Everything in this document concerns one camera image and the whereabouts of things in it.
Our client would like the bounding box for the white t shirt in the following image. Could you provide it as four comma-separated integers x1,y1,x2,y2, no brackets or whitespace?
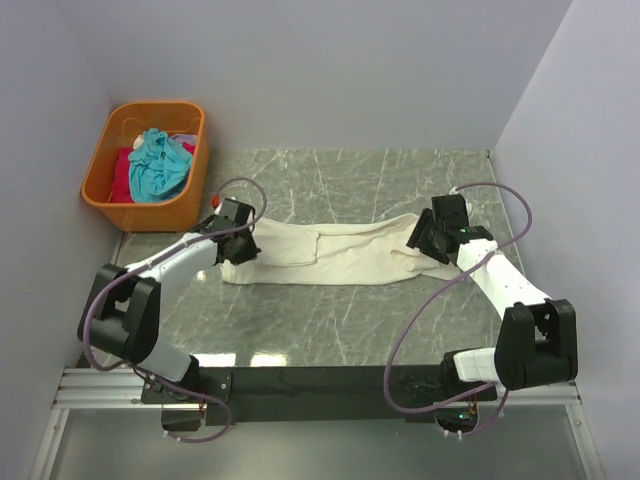
220,213,459,286

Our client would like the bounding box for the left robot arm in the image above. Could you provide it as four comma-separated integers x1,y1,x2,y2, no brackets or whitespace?
77,198,260,388

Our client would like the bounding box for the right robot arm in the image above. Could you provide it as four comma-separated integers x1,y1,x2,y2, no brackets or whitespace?
407,194,578,391

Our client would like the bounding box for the teal t shirt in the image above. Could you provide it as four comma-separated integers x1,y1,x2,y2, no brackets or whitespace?
128,128,194,203

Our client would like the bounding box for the lavender cloth in basket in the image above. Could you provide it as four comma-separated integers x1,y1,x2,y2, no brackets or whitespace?
171,133,198,145

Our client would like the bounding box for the red t shirt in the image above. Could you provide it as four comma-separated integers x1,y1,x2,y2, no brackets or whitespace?
110,144,195,203

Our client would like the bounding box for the orange plastic basket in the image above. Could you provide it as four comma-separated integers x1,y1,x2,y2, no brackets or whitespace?
81,100,210,232

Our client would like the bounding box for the black base beam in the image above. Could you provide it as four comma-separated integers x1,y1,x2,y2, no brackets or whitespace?
141,365,498,432

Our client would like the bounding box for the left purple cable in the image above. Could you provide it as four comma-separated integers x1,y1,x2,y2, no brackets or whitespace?
82,178,269,445

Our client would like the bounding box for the purple cable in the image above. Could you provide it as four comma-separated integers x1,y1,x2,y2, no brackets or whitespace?
82,178,269,445
382,182,532,441

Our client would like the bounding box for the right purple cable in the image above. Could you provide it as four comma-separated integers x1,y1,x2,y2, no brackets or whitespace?
382,182,532,441

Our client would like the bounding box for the aluminium frame rail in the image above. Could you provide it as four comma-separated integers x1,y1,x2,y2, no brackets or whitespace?
29,234,601,480

